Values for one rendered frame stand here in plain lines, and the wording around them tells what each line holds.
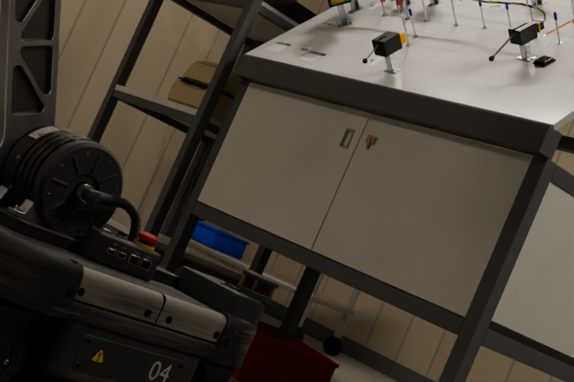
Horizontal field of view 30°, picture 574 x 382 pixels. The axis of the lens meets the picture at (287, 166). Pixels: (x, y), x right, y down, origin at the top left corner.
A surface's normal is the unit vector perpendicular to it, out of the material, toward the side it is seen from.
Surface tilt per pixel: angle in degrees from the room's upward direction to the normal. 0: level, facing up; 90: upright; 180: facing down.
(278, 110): 90
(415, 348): 90
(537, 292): 90
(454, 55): 49
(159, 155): 90
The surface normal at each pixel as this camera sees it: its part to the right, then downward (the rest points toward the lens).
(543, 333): 0.61, 0.22
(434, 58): -0.25, -0.86
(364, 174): -0.69, -0.35
